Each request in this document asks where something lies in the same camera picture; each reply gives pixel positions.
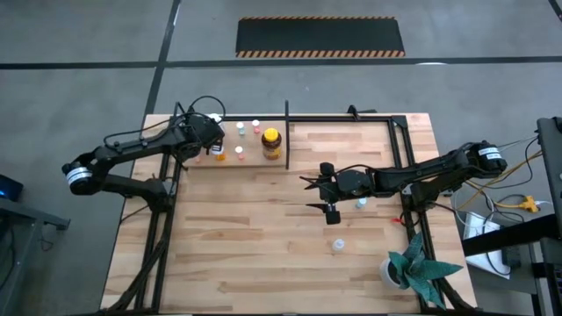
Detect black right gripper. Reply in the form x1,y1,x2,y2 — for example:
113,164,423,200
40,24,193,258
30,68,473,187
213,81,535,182
299,162,376,226

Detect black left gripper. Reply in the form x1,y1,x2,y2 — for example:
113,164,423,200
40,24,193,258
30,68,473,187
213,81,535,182
175,111,227,162

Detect fish oil bottle yellow cap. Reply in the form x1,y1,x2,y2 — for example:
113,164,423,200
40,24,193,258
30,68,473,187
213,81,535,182
260,126,284,162

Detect black clamp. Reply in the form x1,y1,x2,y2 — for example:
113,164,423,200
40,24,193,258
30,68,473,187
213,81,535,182
345,104,378,122

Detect green plant in white pot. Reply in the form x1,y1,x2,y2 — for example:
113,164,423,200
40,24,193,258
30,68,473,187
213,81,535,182
378,232,465,311

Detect white papers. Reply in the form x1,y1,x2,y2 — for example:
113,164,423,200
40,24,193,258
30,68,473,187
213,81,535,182
462,211,513,280

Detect black hazard-striped floor mat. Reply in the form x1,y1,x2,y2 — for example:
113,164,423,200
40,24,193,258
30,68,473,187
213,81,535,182
234,16,407,60

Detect blue-lit black computer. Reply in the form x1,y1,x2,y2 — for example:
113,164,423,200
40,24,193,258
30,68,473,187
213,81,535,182
0,173,25,205

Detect yellow power plug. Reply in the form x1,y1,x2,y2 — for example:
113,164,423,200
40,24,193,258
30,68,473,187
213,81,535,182
495,194,551,215

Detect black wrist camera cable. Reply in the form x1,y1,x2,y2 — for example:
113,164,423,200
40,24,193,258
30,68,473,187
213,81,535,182
188,95,227,122

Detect black aluminium rig frame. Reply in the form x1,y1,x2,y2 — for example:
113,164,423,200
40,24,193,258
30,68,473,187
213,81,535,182
103,112,478,314

